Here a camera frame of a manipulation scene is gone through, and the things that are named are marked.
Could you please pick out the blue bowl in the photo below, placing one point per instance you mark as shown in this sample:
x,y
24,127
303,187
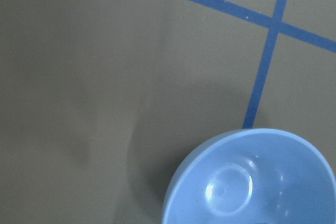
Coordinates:
x,y
252,176

